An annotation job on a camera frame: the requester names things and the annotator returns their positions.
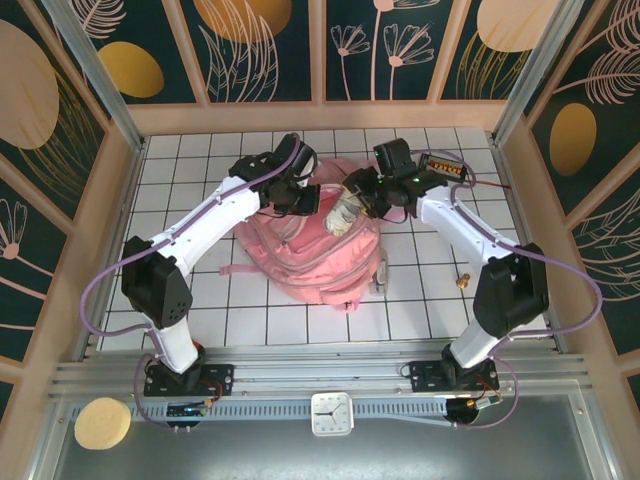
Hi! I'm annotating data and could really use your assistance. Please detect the clear ruler set package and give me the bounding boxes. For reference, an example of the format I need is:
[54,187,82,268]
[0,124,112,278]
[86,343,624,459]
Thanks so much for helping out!
[369,251,392,297]

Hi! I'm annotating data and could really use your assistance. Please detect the pink school backpack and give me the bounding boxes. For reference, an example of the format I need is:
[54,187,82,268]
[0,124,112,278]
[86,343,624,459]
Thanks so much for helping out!
[219,157,407,315]

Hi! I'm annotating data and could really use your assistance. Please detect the black power board red connectors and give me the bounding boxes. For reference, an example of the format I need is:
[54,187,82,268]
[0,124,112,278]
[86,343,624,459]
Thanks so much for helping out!
[417,152,471,182]

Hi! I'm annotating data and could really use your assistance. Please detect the white square clock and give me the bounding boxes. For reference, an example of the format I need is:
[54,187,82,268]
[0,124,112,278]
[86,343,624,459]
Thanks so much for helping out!
[309,391,356,438]

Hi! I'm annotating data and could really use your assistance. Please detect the yellow round sponge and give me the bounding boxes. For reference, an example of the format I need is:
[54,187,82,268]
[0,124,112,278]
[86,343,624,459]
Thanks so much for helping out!
[73,396,133,451]

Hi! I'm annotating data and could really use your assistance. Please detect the thin red cable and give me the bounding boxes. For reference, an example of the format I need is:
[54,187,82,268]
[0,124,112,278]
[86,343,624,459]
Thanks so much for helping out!
[467,177,512,191]

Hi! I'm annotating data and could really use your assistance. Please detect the wall panel three pink flowers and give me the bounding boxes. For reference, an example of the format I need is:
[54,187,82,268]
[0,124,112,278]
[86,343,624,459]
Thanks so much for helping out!
[319,0,451,105]

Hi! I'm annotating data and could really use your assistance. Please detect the wall panel orange circle leaves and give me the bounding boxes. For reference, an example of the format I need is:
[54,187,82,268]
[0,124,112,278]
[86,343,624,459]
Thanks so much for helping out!
[169,0,320,105]

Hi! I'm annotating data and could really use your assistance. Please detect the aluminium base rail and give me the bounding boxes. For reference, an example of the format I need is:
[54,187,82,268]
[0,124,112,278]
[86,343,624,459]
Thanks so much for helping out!
[49,344,594,401]

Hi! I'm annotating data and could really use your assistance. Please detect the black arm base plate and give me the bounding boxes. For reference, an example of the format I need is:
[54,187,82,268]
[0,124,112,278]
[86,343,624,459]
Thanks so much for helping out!
[408,358,501,394]
[143,363,236,400]

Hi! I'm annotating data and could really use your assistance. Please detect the aluminium corner post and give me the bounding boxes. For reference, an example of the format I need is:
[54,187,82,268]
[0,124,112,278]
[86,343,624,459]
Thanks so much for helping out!
[491,0,597,146]
[42,0,147,154]

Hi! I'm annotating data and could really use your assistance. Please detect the wall panel yellow oval feather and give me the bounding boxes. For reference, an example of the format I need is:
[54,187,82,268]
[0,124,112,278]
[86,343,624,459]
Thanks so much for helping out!
[522,0,640,221]
[74,0,210,107]

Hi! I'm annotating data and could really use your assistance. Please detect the wall panel peach circle strands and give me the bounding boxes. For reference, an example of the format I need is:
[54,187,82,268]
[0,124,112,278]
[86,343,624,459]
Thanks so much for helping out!
[0,0,112,229]
[437,0,556,102]

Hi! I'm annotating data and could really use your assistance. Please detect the grey slotted cable duct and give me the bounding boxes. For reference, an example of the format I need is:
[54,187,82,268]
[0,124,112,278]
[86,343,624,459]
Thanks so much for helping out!
[137,397,504,429]

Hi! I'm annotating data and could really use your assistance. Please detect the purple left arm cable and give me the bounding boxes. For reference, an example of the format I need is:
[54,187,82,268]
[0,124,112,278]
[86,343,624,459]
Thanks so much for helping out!
[79,132,304,432]

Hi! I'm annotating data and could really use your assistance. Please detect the wall panel pink leaf lines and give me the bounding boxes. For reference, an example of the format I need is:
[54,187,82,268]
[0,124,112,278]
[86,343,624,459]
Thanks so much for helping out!
[564,177,640,359]

